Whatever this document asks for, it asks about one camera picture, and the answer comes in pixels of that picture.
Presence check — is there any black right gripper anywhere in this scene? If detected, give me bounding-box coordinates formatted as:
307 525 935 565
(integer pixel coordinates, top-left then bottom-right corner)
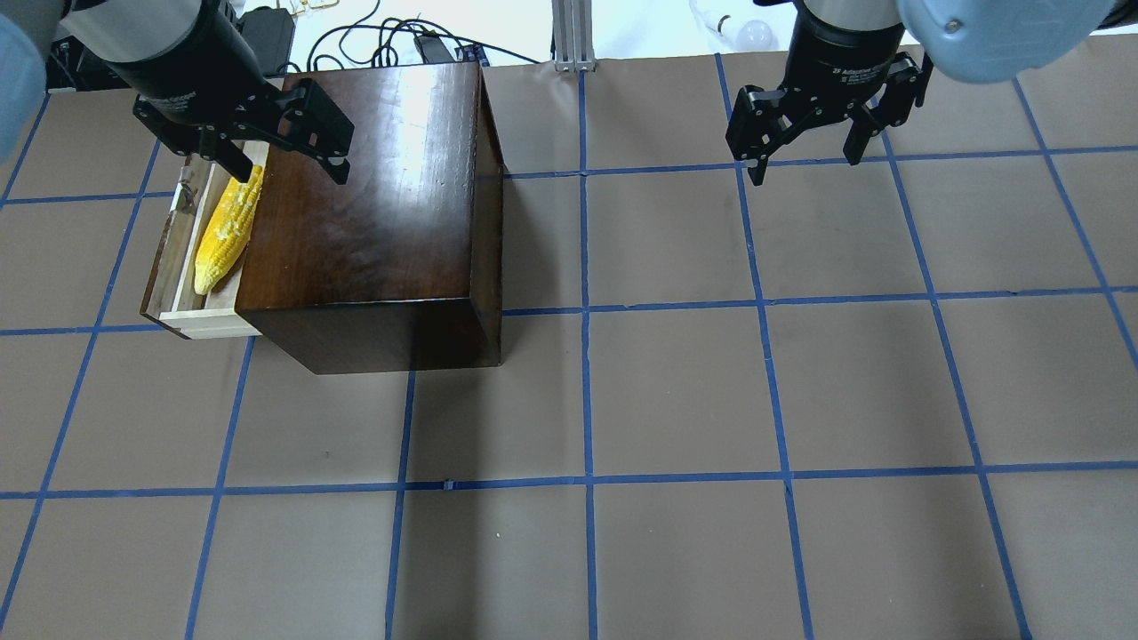
725 18 934 187

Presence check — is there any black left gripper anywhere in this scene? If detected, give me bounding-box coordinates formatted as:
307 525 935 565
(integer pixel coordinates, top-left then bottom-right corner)
105 5 355 184

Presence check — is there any yellow corn cob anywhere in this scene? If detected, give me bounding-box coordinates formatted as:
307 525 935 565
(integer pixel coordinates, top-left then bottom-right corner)
193 164 265 296

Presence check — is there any wooden drawer with white handle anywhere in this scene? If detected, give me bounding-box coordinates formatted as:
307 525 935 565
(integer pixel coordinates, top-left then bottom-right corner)
140 155 259 340

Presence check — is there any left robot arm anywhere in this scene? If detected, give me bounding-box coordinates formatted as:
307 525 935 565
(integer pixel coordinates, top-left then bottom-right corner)
1 1 354 184

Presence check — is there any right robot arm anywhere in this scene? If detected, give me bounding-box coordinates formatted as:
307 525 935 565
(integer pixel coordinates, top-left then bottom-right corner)
725 1 1135 186

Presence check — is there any dark wooden drawer cabinet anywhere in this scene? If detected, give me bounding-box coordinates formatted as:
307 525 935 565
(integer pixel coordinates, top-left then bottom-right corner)
236 61 504 374

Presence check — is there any black power adapter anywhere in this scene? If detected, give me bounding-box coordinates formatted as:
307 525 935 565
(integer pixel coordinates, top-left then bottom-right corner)
238 7 295 76

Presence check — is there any white light bulb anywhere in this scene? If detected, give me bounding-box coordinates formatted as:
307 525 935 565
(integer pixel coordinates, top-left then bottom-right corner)
715 13 780 52

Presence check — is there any aluminium frame post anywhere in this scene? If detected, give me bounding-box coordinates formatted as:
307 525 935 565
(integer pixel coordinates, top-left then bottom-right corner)
551 0 597 73

